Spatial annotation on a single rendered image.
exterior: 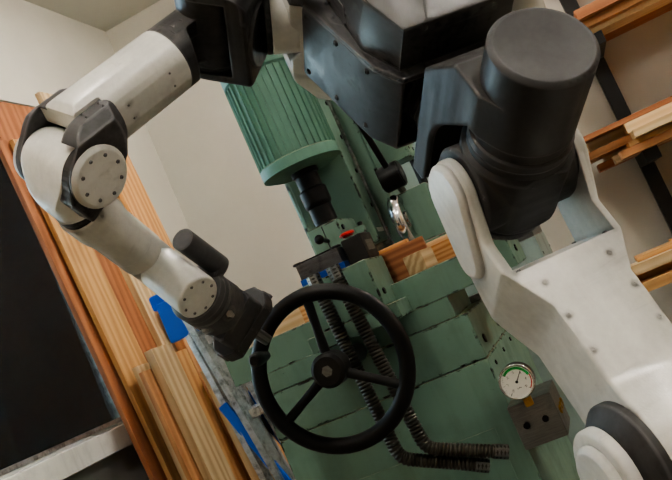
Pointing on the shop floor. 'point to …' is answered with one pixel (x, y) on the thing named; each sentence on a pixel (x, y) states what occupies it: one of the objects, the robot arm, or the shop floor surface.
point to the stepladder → (231, 398)
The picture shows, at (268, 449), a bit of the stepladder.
